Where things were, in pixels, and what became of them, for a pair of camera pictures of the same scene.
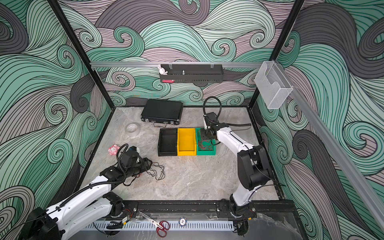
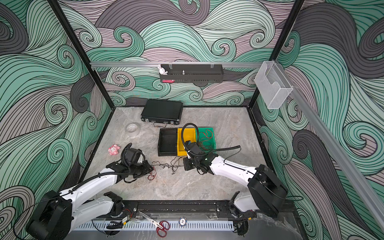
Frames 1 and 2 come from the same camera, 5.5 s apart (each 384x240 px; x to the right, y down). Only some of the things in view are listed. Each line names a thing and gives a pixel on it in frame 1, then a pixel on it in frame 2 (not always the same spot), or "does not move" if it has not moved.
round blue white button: x=182 y=221 does not move
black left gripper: x=144 y=163 does not move
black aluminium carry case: x=161 y=112 does not move
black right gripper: x=203 y=134 → x=186 y=166
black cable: x=157 y=170 → x=175 y=163
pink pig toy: x=113 y=150 does not move
